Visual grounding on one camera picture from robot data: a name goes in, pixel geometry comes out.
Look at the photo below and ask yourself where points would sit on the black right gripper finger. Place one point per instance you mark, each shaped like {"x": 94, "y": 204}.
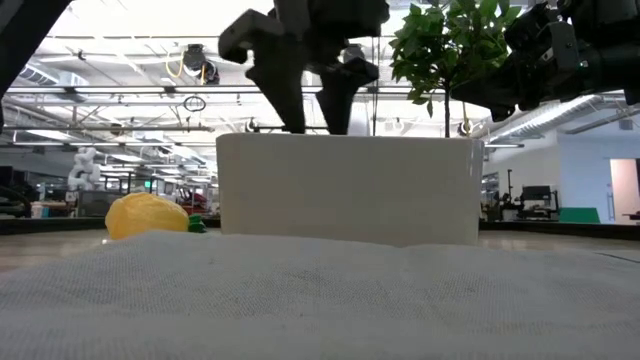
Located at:
{"x": 507, "y": 112}
{"x": 490, "y": 90}

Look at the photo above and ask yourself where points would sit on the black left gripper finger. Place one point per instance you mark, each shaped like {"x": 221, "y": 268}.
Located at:
{"x": 340, "y": 95}
{"x": 287, "y": 90}

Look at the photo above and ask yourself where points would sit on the yellow toy lemon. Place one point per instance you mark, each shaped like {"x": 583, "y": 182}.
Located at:
{"x": 145, "y": 215}

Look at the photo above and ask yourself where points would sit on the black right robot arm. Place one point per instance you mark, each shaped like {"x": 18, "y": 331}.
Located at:
{"x": 617, "y": 50}

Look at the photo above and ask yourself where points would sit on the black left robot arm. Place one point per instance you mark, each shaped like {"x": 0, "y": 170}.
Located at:
{"x": 22, "y": 30}

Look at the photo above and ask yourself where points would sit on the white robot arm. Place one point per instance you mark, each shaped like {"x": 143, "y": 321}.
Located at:
{"x": 85, "y": 167}

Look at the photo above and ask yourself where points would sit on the pale grey plastic tupperware container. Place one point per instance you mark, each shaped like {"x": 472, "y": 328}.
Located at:
{"x": 350, "y": 190}

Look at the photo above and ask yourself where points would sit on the potted green artificial plant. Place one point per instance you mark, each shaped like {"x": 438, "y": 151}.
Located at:
{"x": 450, "y": 45}

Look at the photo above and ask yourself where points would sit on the black workstation machine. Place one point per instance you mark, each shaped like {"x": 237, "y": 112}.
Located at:
{"x": 537, "y": 195}

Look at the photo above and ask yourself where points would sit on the green board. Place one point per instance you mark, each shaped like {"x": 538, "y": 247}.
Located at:
{"x": 580, "y": 216}

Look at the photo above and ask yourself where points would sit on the grey woven cloth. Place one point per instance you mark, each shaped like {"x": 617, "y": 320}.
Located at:
{"x": 320, "y": 300}

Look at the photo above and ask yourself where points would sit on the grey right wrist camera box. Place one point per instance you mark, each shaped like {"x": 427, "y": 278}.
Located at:
{"x": 564, "y": 45}

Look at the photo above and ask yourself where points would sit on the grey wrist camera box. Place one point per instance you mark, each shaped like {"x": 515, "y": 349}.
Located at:
{"x": 245, "y": 32}
{"x": 564, "y": 45}

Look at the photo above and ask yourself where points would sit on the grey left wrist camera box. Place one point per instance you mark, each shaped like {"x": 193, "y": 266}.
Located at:
{"x": 245, "y": 32}

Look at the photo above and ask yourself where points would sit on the black aluminium table frame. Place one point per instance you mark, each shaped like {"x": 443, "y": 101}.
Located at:
{"x": 50, "y": 226}

